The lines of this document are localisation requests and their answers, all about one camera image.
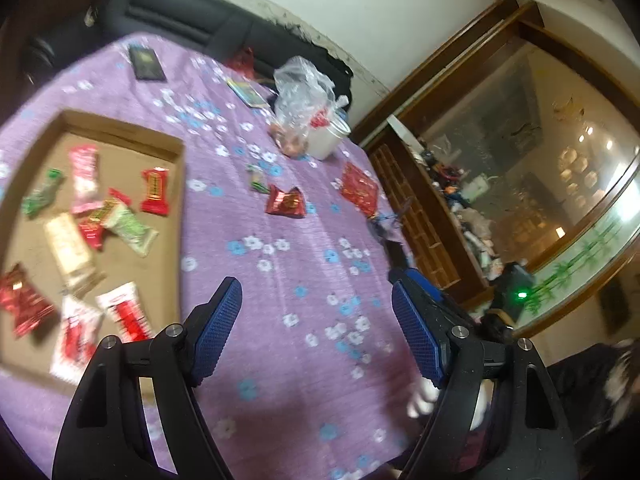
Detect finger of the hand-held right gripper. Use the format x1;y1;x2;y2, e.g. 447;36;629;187
389;266;471;328

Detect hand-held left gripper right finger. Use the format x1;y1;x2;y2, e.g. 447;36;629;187
391;280;578;480

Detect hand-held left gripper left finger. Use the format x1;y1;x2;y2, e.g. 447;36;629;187
51;276;244;480

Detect cardboard box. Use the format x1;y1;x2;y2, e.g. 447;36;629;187
0;109;187;401

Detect green white snack packet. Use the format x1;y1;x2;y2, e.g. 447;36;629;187
102;200;158;257

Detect red packet with gold label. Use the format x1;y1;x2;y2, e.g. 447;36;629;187
140;167;171;216

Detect red packet with dark label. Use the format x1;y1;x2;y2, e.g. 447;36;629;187
77;187;132;252

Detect yellow cake packet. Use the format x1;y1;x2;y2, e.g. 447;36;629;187
44;212;101;293

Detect pink snack packet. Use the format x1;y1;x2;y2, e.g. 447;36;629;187
69;145;100;213

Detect green candy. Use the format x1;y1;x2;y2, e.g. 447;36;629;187
22;169;63;218

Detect person's right hand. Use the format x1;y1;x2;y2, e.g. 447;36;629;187
407;379;440;418

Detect wooden cabinet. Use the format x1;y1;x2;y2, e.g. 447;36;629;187
352;0;640;341

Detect eyeglasses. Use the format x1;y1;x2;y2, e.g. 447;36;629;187
367;200;406;241

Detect pile of small clutter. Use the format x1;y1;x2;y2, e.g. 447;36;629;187
422;147;508;281

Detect black device with green light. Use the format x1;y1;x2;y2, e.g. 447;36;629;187
492;262;536;326

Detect red patterned packet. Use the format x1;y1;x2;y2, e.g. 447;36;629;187
340;162;379;218

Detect purple floral tablecloth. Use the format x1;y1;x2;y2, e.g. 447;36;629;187
0;32;451;480

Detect white red triangular snack packet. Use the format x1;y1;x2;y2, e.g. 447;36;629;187
50;295;103;386

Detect red gold foil packet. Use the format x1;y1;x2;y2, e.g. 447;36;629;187
265;185;306;218

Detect white box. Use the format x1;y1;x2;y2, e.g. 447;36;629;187
387;115;421;146

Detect white plastic jar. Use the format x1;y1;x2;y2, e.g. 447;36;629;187
306;110;351;161

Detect glass cabinet panel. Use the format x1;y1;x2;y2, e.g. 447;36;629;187
415;42;640;341

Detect dark cloth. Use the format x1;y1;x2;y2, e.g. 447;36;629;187
547;337;640;461

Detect red foil candy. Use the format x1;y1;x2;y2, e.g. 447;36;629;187
0;262;56;338

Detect clear plastic bag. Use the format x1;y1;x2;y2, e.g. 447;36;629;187
270;56;348;156

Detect blue printed card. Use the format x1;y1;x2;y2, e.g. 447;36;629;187
226;77;271;108

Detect black phone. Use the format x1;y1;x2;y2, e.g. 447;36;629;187
128;45;166;82

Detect black sofa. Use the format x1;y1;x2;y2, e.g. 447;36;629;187
25;0;361;91

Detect brown chair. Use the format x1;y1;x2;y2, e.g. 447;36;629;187
0;0;126;76

